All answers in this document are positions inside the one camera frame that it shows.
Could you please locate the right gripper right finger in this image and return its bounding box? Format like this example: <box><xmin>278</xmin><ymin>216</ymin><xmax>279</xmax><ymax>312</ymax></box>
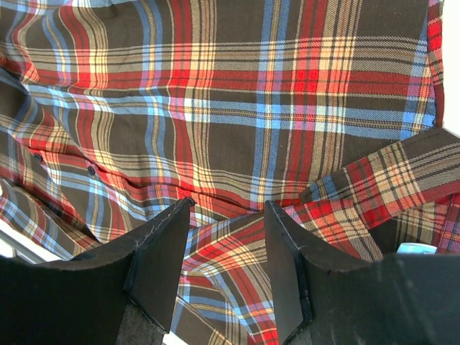
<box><xmin>264</xmin><ymin>202</ymin><xmax>459</xmax><ymax>344</ymax></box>

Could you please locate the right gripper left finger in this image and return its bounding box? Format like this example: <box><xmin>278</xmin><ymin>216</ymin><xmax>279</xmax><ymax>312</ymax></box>
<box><xmin>1</xmin><ymin>198</ymin><xmax>194</xmax><ymax>344</ymax></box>

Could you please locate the red brown plaid shirt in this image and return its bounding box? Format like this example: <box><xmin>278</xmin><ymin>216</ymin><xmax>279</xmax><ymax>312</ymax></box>
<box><xmin>1</xmin><ymin>1</ymin><xmax>459</xmax><ymax>344</ymax></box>

